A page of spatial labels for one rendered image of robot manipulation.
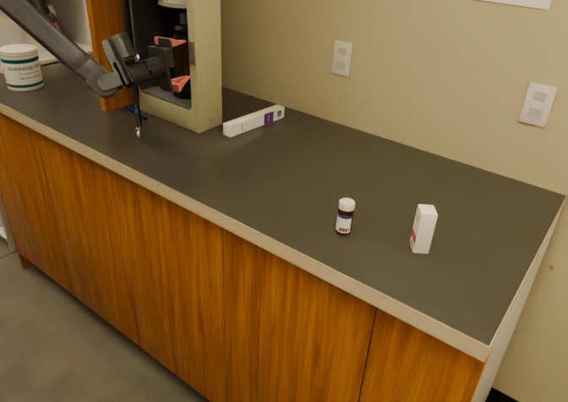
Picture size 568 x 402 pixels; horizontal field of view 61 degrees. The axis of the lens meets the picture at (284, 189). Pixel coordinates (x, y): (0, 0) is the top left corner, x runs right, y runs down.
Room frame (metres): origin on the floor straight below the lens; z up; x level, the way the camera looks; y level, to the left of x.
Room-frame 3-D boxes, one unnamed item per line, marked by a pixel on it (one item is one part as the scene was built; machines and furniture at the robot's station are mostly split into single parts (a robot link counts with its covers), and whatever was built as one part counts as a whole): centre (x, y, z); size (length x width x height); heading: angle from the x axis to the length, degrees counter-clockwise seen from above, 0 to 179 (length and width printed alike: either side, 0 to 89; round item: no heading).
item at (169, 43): (1.29, 0.32, 1.26); 0.09 x 0.07 x 0.07; 145
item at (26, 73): (1.82, 1.03, 1.02); 0.13 x 0.13 x 0.15
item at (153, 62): (1.24, 0.36, 1.22); 0.07 x 0.07 x 0.10; 55
